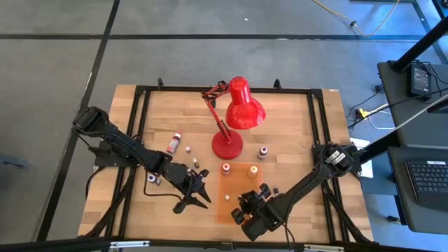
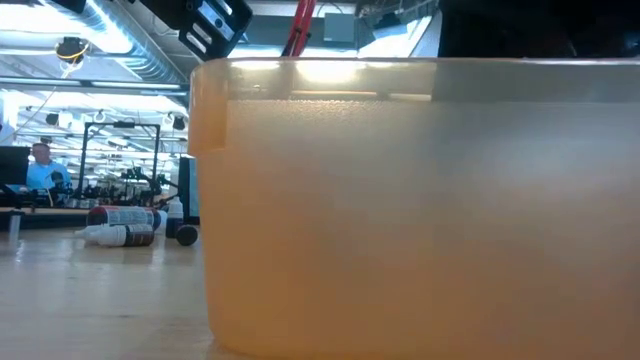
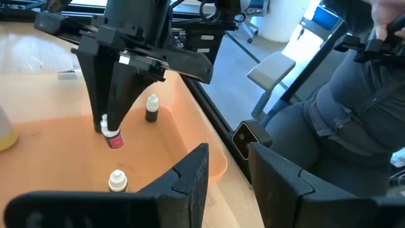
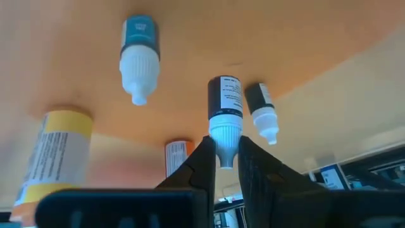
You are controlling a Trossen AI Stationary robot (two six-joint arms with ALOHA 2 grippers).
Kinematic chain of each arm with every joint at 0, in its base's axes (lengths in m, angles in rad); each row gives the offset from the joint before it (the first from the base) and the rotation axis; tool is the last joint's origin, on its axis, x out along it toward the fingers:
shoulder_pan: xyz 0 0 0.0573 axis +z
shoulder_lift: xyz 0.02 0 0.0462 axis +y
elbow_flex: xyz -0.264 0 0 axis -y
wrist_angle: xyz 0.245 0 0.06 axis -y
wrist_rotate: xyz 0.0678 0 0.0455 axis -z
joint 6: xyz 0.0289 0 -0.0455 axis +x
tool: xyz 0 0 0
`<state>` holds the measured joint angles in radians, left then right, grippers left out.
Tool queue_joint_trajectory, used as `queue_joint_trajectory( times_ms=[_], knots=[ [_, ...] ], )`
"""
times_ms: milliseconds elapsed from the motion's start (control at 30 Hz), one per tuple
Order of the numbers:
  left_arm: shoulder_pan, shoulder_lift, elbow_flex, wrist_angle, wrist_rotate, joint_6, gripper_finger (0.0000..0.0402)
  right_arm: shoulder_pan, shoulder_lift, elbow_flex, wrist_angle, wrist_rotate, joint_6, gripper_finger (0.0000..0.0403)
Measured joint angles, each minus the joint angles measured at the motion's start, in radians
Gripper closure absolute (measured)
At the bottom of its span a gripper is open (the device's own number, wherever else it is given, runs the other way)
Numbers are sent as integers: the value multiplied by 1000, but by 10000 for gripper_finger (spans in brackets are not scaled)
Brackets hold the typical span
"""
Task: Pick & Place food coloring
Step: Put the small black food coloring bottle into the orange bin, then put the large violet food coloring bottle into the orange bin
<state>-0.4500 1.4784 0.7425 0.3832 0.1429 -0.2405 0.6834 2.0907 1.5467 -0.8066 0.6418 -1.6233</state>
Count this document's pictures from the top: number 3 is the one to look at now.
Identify black table-level camera box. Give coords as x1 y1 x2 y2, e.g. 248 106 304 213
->
232 119 273 161

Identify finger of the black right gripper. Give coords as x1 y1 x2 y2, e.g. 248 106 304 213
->
107 63 165 131
77 50 116 132

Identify orange translucent plastic bin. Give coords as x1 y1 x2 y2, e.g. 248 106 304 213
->
0 68 228 203

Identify black controller box white labels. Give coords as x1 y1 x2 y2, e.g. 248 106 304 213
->
172 23 227 66

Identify small white-capped food coloring bottle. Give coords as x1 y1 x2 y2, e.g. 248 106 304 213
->
108 169 128 193

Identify blue office chair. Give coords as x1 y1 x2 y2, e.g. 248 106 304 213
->
280 4 349 105

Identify small red food coloring bottle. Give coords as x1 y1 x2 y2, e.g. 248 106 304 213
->
100 113 125 149

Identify yellow food coloring bottle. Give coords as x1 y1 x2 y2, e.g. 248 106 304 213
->
0 106 19 152

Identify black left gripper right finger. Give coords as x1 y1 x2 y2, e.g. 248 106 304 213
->
248 142 405 228

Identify grey padded stool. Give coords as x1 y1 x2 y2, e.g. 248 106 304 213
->
246 51 297 120

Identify person's hand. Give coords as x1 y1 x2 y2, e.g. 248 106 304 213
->
370 0 405 42

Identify person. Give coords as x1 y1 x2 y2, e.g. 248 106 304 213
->
264 0 405 197

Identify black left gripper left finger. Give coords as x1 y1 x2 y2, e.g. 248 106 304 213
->
4 142 210 228

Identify white round column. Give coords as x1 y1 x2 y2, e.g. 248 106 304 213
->
259 0 314 44

